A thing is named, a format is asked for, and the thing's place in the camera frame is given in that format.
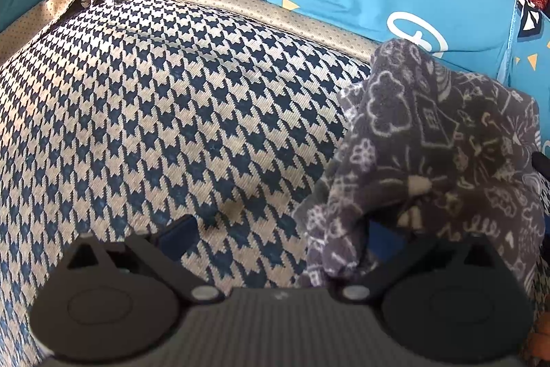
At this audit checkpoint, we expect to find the houndstooth sofa cover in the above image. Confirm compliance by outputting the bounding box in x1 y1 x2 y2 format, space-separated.
0 0 550 367

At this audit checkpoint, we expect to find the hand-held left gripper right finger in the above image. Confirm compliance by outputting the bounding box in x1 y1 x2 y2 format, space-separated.
329 221 510 304

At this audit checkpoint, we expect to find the grey doodle-print fleece jacket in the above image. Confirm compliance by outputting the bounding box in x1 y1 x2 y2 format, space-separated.
292 38 550 294

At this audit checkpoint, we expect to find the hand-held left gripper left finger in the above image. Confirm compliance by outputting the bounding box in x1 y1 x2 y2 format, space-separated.
64 214 224 304

